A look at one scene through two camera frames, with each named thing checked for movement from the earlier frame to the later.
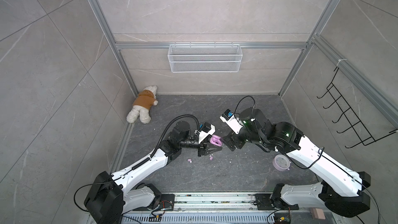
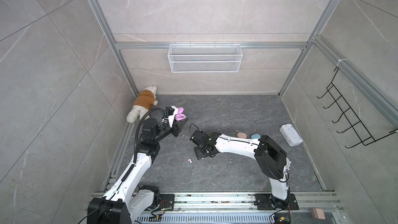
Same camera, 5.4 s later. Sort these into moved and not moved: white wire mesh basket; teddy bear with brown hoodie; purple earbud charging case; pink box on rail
Moved: purple earbud charging case
Not moved: teddy bear with brown hoodie; pink box on rail; white wire mesh basket
